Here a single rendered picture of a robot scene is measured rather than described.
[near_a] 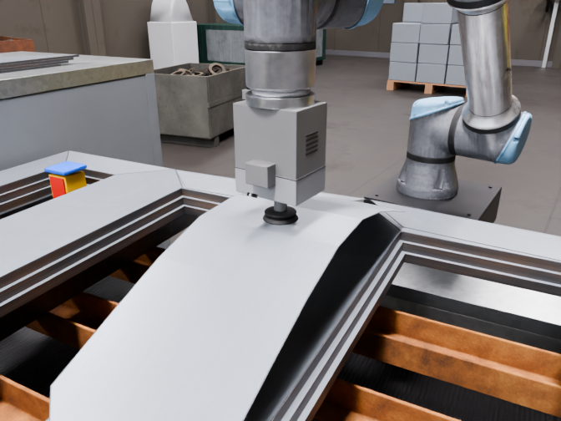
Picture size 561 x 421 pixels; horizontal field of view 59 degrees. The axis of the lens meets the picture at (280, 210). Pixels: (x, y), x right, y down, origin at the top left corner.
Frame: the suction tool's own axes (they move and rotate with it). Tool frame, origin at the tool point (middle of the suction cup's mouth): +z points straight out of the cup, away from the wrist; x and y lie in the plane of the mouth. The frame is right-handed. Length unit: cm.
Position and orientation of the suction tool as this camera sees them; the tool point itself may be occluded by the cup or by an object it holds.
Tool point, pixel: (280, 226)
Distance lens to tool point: 59.7
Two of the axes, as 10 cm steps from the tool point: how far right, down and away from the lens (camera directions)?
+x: 5.7, -3.2, 7.6
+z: 0.0, 9.2, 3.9
